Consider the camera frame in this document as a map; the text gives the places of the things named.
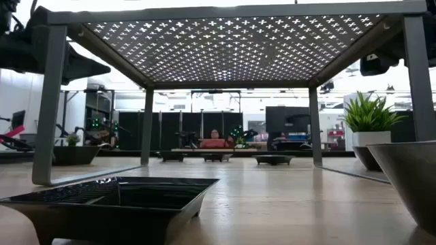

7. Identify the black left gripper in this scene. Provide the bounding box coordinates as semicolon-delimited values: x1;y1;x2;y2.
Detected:
0;33;112;86

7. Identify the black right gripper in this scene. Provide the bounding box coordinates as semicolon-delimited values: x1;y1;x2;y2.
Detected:
360;32;405;78

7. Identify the black teardrop mini plate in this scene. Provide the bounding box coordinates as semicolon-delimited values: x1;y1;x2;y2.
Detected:
367;140;436;236
352;145;384;172
52;145;102;167

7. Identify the small black cube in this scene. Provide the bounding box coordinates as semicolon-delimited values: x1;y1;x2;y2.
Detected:
157;151;188;163

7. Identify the black square mini plate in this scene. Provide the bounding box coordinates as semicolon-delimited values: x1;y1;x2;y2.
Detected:
200;152;234;163
252;154;296;167
0;176;220;245

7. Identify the dark storage rack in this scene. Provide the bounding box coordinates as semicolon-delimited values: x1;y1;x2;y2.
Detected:
83;88;116;150

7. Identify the green plant in white pot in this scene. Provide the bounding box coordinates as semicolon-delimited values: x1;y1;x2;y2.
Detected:
342;91;408;148

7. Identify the black monitor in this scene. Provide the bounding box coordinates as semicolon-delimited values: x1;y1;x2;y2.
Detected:
11;110;27;133

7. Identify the black screen panel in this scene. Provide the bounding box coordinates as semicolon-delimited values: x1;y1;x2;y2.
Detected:
265;105;311;134

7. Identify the grey perforated metal shelf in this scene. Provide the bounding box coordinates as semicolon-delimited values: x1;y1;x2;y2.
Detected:
31;0;436;187

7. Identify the person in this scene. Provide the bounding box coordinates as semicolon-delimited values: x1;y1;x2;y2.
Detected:
199;129;232;149

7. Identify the black aluminium table frame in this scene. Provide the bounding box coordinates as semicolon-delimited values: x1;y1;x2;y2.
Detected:
0;149;357;159

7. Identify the black partition wall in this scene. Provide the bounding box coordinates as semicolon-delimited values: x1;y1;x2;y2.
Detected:
118;111;245;151

